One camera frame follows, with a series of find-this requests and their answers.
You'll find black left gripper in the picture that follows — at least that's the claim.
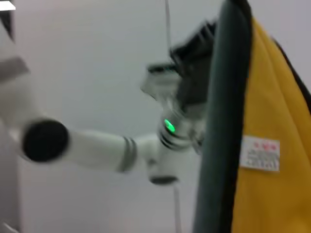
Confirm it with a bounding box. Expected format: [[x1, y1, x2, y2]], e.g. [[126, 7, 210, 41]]
[[169, 20, 218, 109]]

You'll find dark green and yellow towel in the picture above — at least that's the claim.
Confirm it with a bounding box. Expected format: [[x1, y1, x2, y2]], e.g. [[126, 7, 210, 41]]
[[191, 0, 311, 233]]

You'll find long ceiling light strip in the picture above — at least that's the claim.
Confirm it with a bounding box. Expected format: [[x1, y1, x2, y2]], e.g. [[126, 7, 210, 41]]
[[0, 0, 17, 12]]

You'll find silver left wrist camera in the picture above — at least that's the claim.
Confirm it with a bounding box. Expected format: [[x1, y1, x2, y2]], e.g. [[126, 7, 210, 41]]
[[140, 62, 182, 102]]

